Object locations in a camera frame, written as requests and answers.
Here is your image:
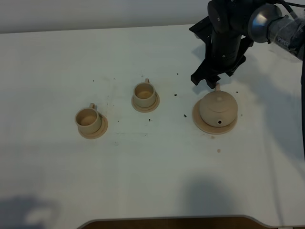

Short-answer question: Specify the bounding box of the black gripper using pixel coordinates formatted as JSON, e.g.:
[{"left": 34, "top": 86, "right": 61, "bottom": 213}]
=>
[{"left": 189, "top": 0, "right": 254, "bottom": 89}]

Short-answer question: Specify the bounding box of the beige teapot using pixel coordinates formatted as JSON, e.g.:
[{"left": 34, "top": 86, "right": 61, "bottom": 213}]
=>
[{"left": 199, "top": 83, "right": 238, "bottom": 127}]

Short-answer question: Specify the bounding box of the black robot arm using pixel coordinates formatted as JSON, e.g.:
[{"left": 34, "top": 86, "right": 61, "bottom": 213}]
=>
[{"left": 189, "top": 0, "right": 305, "bottom": 89}]

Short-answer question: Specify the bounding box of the beige teapot saucer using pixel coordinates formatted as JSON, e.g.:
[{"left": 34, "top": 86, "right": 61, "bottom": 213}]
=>
[{"left": 192, "top": 100, "right": 238, "bottom": 135}]

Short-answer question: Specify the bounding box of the beige teacup far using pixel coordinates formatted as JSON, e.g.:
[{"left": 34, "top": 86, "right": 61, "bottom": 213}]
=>
[{"left": 133, "top": 78, "right": 157, "bottom": 108}]

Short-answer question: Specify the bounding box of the beige teacup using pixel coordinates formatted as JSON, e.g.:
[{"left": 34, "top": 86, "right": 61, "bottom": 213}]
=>
[
  {"left": 75, "top": 103, "right": 102, "bottom": 135},
  {"left": 133, "top": 78, "right": 157, "bottom": 108}
]

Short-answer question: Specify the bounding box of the beige saucer far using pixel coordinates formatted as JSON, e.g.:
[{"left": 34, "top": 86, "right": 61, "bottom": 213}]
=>
[{"left": 131, "top": 94, "right": 160, "bottom": 113}]

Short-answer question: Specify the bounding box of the beige saucer near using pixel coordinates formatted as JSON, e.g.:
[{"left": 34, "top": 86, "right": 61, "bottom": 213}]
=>
[{"left": 78, "top": 114, "right": 108, "bottom": 139}]

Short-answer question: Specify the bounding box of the beige teacup near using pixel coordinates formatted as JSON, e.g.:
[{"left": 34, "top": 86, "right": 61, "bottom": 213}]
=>
[{"left": 75, "top": 103, "right": 102, "bottom": 135}]

